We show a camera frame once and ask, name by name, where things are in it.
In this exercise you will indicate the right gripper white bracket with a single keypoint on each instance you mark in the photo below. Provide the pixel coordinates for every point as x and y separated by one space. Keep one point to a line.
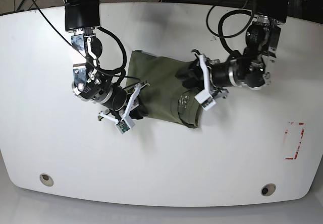
121 102

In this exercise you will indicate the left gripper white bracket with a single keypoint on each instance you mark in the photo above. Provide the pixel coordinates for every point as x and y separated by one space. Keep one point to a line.
196 70

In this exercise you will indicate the olive green t-shirt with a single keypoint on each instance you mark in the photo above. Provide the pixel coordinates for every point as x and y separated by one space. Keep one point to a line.
165 98

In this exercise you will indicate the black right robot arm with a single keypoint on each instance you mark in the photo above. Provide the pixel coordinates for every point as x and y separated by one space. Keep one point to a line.
90 81

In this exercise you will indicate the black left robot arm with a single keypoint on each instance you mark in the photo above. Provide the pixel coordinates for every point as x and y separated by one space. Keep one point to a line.
212 78

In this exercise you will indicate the red tape rectangle marking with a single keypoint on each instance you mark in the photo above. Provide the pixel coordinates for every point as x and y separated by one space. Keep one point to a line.
292 140

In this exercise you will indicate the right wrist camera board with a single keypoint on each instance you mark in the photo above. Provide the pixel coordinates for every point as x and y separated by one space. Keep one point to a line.
125 125

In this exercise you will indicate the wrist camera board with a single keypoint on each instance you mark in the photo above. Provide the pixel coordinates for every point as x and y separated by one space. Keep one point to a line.
205 99
125 125

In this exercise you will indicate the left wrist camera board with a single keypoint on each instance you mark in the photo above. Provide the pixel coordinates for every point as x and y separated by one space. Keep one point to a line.
205 99

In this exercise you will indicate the left table cable grommet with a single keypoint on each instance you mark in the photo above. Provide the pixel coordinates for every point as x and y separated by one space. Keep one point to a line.
46 180

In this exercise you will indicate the table cable grommet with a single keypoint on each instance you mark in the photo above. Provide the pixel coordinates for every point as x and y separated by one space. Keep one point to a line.
46 180
268 189

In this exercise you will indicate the right table cable grommet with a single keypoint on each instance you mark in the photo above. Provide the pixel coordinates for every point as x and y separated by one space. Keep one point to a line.
268 189

